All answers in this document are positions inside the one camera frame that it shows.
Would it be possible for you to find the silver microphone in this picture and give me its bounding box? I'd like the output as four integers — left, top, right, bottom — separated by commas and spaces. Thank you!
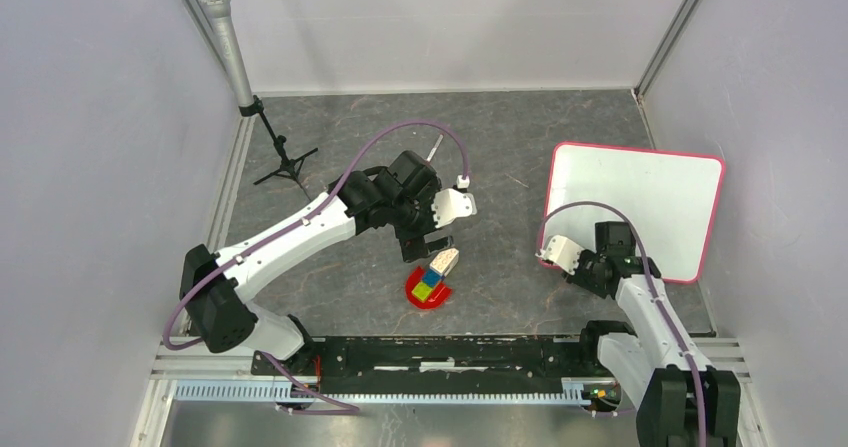
200, 0, 255, 117

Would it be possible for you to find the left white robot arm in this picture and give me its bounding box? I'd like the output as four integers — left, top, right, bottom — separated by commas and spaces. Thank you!
179, 151, 476, 375

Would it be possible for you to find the red curved toy base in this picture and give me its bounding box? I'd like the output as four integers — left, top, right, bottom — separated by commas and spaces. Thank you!
404, 266, 453, 310

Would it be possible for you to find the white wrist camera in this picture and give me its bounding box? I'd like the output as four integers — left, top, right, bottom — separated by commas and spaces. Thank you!
538, 235, 585, 275
431, 188, 477, 229

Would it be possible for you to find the red whiteboard marker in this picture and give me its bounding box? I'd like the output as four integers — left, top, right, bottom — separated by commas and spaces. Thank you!
426, 134, 444, 163

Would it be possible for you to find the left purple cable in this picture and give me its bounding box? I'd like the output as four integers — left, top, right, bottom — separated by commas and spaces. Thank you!
162, 118, 473, 417

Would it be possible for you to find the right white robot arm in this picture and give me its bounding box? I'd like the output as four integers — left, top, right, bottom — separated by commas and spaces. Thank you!
545, 222, 741, 446

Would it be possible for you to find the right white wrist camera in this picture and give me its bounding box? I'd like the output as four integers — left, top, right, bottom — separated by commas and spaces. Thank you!
538, 235, 585, 275

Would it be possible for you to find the green toy brick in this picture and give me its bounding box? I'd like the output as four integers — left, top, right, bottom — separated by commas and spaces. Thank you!
410, 282, 434, 302

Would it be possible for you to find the white toy brick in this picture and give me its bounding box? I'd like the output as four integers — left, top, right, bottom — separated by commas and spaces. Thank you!
429, 248, 459, 278

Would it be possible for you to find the purple cable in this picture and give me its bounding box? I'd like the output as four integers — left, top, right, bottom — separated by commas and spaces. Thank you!
162, 118, 473, 417
535, 200, 708, 447

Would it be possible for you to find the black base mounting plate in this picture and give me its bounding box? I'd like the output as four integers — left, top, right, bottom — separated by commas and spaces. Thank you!
281, 335, 621, 397

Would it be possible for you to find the blue toy brick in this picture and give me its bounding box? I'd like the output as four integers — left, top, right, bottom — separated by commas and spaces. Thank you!
421, 269, 443, 288

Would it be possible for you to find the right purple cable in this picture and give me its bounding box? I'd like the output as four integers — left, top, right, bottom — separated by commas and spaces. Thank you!
535, 200, 708, 447

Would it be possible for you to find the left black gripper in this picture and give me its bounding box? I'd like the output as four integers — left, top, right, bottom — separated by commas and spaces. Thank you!
389, 177, 454, 262

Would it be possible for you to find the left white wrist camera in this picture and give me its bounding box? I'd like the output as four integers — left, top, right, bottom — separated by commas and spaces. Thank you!
431, 188, 477, 229

